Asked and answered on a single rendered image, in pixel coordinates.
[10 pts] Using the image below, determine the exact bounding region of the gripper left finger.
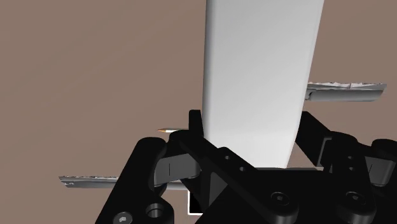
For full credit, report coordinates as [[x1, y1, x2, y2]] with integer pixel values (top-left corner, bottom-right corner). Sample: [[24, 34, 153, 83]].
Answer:
[[94, 109, 300, 224]]

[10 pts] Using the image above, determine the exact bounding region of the white flat slab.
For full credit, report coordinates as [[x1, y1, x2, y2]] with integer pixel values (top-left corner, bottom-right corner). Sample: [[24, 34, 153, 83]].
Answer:
[[201, 0, 325, 169]]

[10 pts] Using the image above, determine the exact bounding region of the black flat thing, white edge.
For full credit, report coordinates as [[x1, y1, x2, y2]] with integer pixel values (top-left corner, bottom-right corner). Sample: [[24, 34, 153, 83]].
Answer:
[[188, 190, 204, 216]]

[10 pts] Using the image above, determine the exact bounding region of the white pencil with orange tip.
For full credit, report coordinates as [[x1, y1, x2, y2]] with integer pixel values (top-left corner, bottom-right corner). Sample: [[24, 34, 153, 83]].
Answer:
[[156, 127, 190, 134]]

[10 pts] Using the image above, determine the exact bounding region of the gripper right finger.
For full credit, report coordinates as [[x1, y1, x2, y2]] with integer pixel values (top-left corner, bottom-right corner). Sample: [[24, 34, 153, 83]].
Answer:
[[295, 111, 397, 224]]

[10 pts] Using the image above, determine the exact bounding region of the grey flat bar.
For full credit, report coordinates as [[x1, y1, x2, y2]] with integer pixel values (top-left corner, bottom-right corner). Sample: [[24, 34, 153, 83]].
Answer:
[[305, 81, 387, 102], [58, 175, 191, 191]]

